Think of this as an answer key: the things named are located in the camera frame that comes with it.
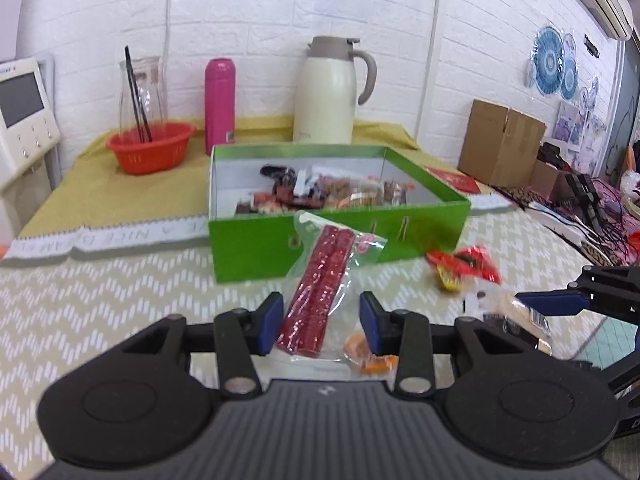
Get red plastic basket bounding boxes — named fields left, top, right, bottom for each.
left=106, top=121, right=197, bottom=176

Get black stirring stick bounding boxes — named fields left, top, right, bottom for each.
left=124, top=46, right=153, bottom=143

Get red roll snack packet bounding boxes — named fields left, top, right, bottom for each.
left=276, top=210, right=388, bottom=361

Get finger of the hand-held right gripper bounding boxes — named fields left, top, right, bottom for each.
left=515, top=265, right=640, bottom=323
left=602, top=327, right=640, bottom=401

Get white wall cable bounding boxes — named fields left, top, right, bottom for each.
left=161, top=0, right=177, bottom=63

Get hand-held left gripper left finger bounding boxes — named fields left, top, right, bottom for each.
left=121, top=291, right=286, bottom=397

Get clear cracker packet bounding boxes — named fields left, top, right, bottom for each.
left=462, top=290, right=553, bottom=357

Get white power strip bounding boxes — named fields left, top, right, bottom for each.
left=527, top=202, right=587, bottom=247

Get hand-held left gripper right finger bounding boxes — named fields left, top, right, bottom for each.
left=358, top=290, right=523, bottom=397

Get wall photos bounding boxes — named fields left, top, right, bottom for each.
left=552, top=100, right=608, bottom=157

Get small cardboard box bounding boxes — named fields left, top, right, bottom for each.
left=529, top=159, right=572, bottom=199

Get orange snack packet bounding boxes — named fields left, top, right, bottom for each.
left=342, top=332, right=401, bottom=377

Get black device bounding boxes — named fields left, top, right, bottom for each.
left=565, top=172, right=607, bottom=228

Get clear glass jar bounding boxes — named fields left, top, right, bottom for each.
left=118, top=56, right=168, bottom=143

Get red envelope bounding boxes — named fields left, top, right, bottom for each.
left=425, top=166, right=482, bottom=195

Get green cardboard box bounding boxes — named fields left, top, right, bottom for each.
left=207, top=143, right=472, bottom=285

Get white machine with screen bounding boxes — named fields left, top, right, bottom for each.
left=0, top=52, right=62, bottom=193

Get chevron patterned table mat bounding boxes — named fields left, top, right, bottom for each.
left=0, top=205, right=608, bottom=466

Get pile of assorted snack packets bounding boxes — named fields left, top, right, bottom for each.
left=235, top=162, right=416, bottom=216

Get large cardboard box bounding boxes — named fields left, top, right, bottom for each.
left=457, top=99, right=547, bottom=188

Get cream thermos jug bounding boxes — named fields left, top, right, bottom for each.
left=292, top=36, right=378, bottom=145

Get dark patterned cloth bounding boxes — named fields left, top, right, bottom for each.
left=492, top=180, right=640, bottom=267

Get blue round wall decorations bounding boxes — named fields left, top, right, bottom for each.
left=525, top=26, right=581, bottom=101

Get yellow tablecloth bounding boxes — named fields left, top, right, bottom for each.
left=17, top=114, right=481, bottom=241

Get pink bottle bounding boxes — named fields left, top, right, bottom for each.
left=204, top=58, right=237, bottom=157

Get white wall pipe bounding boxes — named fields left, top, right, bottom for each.
left=414, top=0, right=446, bottom=141

